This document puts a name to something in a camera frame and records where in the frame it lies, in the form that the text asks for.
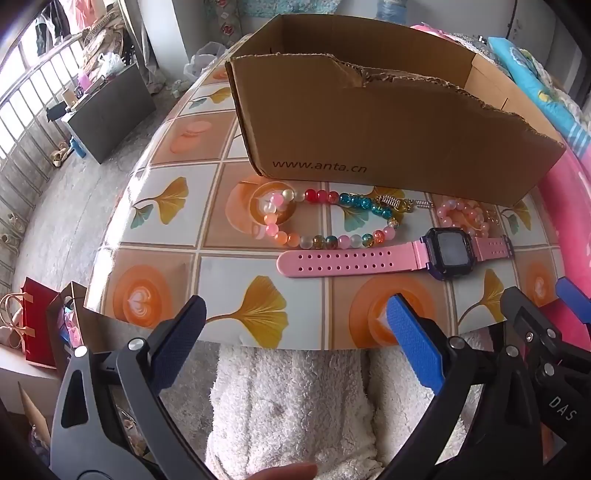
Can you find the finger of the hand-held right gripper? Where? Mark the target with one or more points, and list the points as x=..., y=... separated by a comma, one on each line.
x=570, y=290
x=521, y=314

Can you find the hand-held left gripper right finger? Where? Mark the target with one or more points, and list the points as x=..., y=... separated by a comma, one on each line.
x=411, y=341

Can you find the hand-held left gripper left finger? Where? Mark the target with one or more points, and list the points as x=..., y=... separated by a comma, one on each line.
x=178, y=344

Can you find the brown cardboard box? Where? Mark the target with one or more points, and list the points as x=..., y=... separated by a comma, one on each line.
x=369, y=129

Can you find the person's left hand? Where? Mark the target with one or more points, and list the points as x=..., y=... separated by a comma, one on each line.
x=286, y=473

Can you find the leaf patterned tablecloth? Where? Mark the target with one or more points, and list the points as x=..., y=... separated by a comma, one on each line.
x=212, y=272

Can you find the brown paper bag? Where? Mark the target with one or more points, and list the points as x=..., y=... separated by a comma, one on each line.
x=90, y=332

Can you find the pink blanket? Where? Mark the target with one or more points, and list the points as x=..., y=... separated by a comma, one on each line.
x=572, y=194

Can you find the white fluffy garment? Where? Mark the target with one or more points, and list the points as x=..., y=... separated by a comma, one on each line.
x=286, y=406

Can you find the red gift bag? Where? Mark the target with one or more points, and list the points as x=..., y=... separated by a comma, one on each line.
x=39, y=323

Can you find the beige sandals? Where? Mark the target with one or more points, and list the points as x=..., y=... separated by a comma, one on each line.
x=60, y=154

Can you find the blue pillow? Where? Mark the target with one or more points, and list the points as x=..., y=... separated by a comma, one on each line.
x=526, y=69

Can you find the grey cabinet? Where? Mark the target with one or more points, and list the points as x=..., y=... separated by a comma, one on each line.
x=115, y=115

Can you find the metal window railing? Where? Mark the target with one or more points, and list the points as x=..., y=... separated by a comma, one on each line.
x=27, y=106

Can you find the small white plastic bag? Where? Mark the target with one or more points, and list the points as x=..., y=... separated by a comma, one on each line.
x=108, y=64

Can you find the floral hanging cloth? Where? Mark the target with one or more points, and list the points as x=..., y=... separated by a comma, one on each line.
x=244, y=9

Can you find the hanging clothes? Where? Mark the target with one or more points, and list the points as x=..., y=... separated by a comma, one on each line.
x=55, y=18

